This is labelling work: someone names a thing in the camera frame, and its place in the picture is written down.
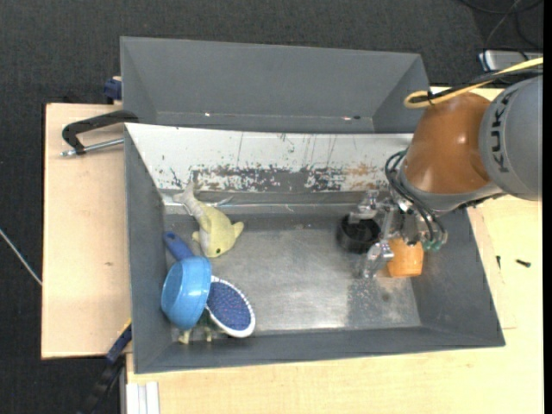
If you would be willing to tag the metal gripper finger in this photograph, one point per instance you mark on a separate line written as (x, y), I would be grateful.
(376, 259)
(366, 209)

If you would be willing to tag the orange cup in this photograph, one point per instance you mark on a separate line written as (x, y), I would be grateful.
(405, 261)

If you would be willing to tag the grey metal bin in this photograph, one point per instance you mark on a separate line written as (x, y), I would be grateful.
(293, 270)

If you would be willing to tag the small black screw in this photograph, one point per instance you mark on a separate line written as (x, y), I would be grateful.
(523, 263)

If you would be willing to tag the white and blue brush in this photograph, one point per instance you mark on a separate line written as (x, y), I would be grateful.
(230, 309)

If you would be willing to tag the yellow toy dolphin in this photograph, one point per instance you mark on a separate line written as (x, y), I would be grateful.
(213, 231)

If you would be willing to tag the green toy animal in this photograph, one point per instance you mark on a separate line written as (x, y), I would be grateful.
(194, 334)

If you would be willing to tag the pale wood board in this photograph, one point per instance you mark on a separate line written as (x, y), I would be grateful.
(86, 231)

